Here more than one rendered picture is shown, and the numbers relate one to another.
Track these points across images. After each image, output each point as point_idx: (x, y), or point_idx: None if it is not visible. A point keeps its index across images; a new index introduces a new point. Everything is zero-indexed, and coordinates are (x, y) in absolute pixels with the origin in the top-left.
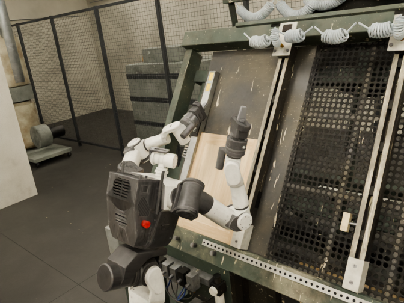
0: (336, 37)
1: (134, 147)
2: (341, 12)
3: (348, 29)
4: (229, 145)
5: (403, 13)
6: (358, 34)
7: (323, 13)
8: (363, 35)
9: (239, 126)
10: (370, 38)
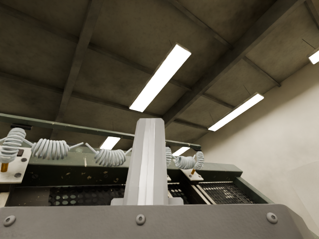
0: (119, 155)
1: None
2: (123, 133)
3: (126, 152)
4: None
5: (167, 146)
6: (114, 170)
7: (103, 130)
8: (117, 173)
9: (302, 229)
10: (120, 178)
